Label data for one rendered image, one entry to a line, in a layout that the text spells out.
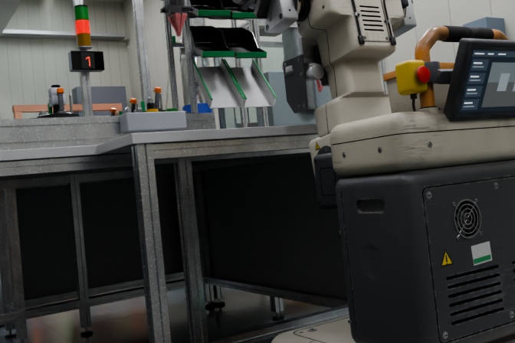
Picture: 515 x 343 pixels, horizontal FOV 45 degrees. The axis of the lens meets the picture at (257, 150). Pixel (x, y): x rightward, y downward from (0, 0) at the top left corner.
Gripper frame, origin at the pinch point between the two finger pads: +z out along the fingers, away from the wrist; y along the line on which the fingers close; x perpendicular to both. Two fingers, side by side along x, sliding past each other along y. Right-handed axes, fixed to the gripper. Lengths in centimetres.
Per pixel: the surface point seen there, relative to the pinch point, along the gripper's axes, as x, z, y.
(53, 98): -15.6, 20.4, 40.6
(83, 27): -29.2, -7.6, 24.8
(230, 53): -10.5, 4.2, -26.2
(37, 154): 8, 40, 52
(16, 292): -130, 102, 36
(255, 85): -18.7, 15.1, -41.8
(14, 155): 8, 40, 59
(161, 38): -762, -179, -327
